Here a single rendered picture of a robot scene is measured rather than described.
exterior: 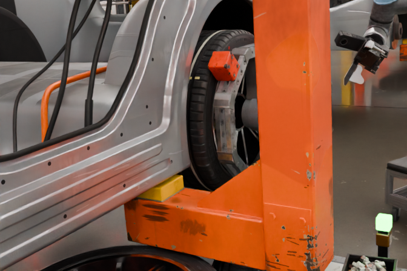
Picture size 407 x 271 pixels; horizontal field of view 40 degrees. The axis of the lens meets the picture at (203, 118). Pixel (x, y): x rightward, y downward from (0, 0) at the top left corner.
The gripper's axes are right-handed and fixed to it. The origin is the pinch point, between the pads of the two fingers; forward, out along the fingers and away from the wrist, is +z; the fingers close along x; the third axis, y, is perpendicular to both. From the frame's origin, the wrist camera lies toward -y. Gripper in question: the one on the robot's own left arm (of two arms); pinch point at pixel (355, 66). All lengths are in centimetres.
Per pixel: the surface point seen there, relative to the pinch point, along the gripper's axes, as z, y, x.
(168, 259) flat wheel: 43, -17, 71
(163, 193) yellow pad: 33, -30, 57
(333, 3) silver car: -265, -19, 101
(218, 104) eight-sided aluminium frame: -2, -31, 41
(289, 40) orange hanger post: 24.5, -19.7, -9.4
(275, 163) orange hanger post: 33.7, -5.5, 20.5
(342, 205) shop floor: -113, 51, 143
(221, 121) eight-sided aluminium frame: -2, -28, 47
